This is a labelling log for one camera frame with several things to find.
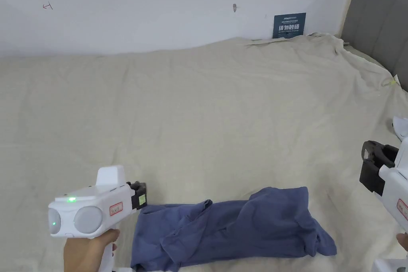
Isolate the dark blue printed sign card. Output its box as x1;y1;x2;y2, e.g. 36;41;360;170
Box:
273;12;307;40

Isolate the white plastic device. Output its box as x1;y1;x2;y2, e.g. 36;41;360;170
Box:
390;115;408;141

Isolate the dark blue shirt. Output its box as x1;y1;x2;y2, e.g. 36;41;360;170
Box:
130;186;338;272

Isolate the grey padded headboard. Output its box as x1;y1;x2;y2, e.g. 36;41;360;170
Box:
338;0;408;92

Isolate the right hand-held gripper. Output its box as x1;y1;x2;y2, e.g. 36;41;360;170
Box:
359;138;408;272

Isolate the bed with beige sheet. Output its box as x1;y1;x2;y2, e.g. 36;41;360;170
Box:
0;32;408;272

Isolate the person's left hand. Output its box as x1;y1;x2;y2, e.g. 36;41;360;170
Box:
63;229;120;272

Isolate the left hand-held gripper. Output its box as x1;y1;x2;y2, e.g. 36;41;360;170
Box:
47;165;148;272

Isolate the small white tag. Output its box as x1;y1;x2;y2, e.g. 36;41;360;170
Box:
382;75;401;88

